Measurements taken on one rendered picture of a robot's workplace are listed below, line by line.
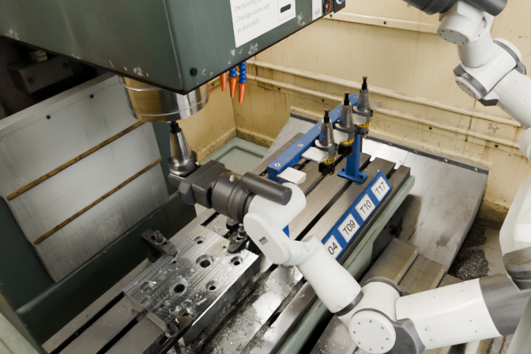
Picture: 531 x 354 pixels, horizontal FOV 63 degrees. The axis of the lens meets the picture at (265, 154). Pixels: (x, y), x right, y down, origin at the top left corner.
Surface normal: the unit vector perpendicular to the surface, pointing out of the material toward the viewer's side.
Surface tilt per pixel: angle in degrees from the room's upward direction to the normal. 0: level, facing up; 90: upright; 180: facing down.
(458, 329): 70
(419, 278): 8
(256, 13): 90
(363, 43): 90
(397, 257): 7
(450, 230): 24
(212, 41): 90
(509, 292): 36
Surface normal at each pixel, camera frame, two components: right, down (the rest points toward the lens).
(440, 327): -0.39, 0.25
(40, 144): 0.79, 0.30
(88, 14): -0.60, 0.49
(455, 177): -0.32, -0.54
